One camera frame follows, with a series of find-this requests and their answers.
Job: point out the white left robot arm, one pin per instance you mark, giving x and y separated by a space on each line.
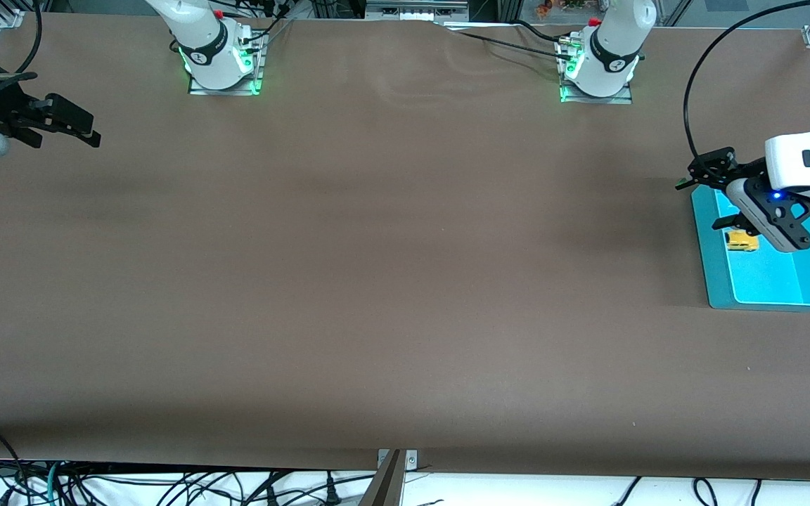
616 42

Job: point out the small metal edge bracket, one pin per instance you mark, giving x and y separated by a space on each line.
412 460

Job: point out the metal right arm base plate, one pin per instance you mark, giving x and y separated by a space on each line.
257 77

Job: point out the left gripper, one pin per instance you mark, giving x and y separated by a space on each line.
744 171

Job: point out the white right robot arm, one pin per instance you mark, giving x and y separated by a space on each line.
201 35

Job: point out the grey background device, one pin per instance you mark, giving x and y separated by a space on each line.
415 10

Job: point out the black power plug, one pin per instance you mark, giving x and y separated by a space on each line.
331 495

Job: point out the cyan plastic bin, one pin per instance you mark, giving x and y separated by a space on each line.
785 281

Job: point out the yellow toy beetle car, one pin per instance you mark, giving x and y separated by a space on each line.
742 242

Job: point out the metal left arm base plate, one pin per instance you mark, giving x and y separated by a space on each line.
623 100

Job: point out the small orange background objects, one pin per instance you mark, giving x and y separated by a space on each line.
544 7

